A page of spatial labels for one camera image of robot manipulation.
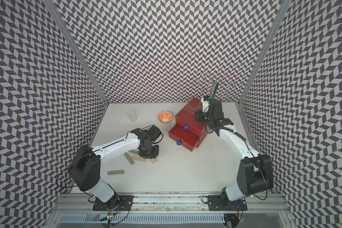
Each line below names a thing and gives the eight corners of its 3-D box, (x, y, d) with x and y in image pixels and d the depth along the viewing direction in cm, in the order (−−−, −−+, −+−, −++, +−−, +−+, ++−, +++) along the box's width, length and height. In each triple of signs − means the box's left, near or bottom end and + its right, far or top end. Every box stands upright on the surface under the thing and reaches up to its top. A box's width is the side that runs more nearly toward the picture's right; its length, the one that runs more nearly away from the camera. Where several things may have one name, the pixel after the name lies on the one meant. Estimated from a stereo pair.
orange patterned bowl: (158, 123, 106) (157, 120, 103) (159, 114, 112) (158, 110, 109) (172, 123, 106) (172, 120, 103) (173, 114, 112) (173, 110, 109)
